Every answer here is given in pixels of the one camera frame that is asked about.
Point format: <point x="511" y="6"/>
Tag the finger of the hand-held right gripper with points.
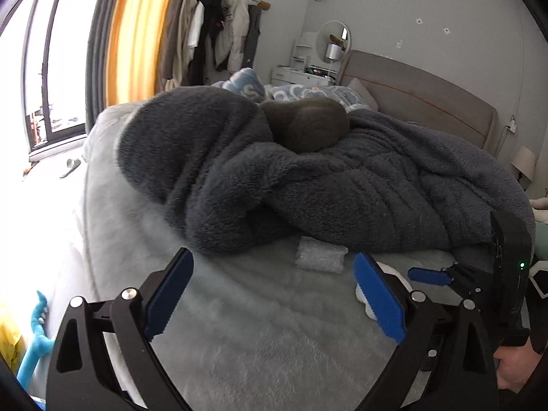
<point x="428" y="276"/>

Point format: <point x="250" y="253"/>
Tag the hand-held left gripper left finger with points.
<point x="169" y="295"/>

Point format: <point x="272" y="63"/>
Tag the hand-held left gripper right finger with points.
<point x="381" y="295"/>

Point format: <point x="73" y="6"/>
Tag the white sock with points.
<point x="391" y="276"/>

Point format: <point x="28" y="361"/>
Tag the bubble wrap roll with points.
<point x="321" y="254"/>

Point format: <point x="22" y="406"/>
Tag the person's right hand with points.
<point x="518" y="368"/>

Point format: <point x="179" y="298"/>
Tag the pale green cushion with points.
<point x="541" y="239"/>

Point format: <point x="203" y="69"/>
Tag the beige bedside lampshade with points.
<point x="524" y="162"/>

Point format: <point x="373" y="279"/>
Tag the dark grey fleece blanket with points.
<point x="299" y="188"/>

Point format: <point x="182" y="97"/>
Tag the blue plush toy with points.
<point x="36" y="342"/>

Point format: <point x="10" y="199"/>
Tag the grey slipper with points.
<point x="70" y="168"/>

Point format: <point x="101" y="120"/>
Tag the yellow plastic bag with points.
<point x="8" y="342"/>

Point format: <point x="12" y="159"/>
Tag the beige upholstered headboard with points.
<point x="428" y="94"/>

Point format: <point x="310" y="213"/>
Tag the brown pillow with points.
<point x="308" y="124"/>

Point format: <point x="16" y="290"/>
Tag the beige pillow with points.
<point x="364" y="94"/>

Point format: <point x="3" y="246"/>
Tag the black framed window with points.
<point x="58" y="137"/>

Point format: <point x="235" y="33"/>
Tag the blue patterned quilt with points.
<point x="317" y="92"/>

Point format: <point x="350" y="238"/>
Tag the white vanity table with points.
<point x="295" y="76"/>

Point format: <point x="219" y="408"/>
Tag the silver table lamp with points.
<point x="334" y="51"/>

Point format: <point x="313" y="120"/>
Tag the white desktop organizer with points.
<point x="304" y="51"/>

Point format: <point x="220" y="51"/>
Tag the beige hanging coat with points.
<point x="182" y="38"/>

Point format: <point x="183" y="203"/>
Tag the grey curtain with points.
<point x="100" y="43"/>

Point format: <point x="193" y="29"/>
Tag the round white mirror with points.
<point x="333" y="32"/>

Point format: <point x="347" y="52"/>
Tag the yellow curtain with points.
<point x="137" y="30"/>

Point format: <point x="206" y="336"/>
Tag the grey hanging pants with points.
<point x="252" y="38"/>

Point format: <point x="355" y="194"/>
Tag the white hanging shirt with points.
<point x="197" y="25"/>

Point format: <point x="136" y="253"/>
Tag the cream puffy hanging jacket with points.
<point x="233" y="25"/>

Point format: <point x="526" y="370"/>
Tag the black hanging jacket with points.
<point x="212" y="21"/>

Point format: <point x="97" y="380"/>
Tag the wall socket with charger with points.
<point x="511" y="126"/>

